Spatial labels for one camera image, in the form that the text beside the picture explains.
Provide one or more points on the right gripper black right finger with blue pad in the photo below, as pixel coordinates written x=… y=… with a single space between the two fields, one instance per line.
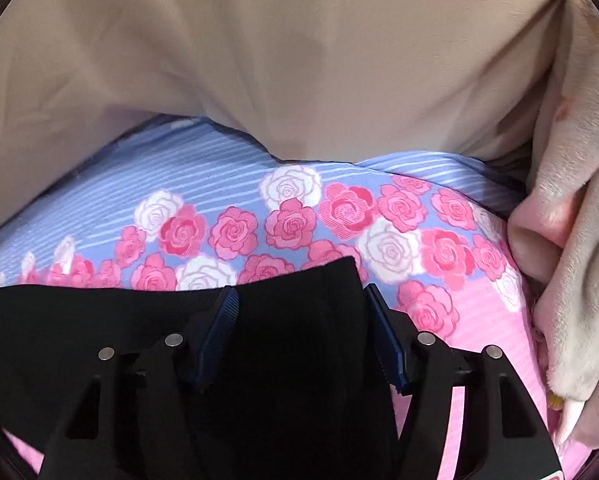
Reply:
x=478 y=393

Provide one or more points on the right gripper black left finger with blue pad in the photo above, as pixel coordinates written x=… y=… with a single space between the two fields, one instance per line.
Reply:
x=138 y=413

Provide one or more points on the black pants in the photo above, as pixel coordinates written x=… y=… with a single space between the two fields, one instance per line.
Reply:
x=275 y=379

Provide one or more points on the grey floral fleece blanket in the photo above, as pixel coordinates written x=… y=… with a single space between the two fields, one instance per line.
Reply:
x=554 y=233

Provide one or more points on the pink rose bed sheet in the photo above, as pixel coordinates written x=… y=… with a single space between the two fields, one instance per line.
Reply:
x=187 y=206

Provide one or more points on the beige curtain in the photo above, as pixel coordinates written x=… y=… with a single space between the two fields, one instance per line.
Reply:
x=310 y=79

